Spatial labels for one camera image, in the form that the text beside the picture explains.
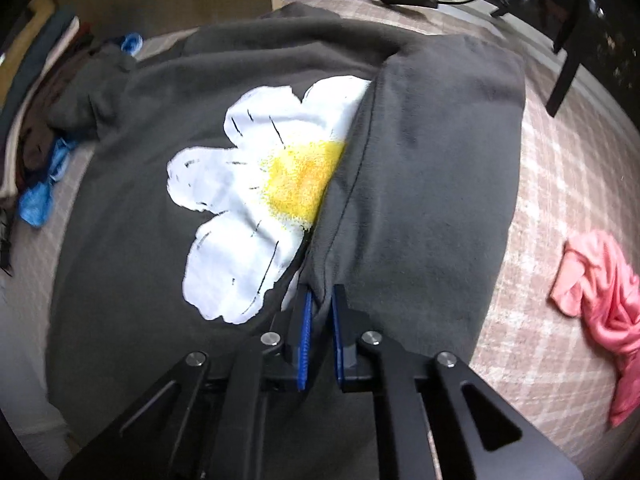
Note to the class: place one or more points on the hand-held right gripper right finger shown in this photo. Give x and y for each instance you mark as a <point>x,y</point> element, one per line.
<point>339,340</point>

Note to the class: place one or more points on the pink garment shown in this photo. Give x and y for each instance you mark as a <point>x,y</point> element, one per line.
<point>600,280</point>

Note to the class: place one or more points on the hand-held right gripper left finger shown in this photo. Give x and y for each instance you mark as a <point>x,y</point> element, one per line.
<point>304,345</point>

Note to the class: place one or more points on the black tripod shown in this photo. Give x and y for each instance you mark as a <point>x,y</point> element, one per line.
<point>565,70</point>

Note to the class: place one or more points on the pile of folded clothes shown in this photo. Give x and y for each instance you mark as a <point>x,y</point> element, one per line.
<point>37,205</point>

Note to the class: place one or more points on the brown garment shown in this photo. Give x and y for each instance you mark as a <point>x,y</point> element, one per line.
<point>35,145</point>

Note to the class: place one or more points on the dark grey shirt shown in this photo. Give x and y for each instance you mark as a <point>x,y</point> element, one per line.
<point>425,160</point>

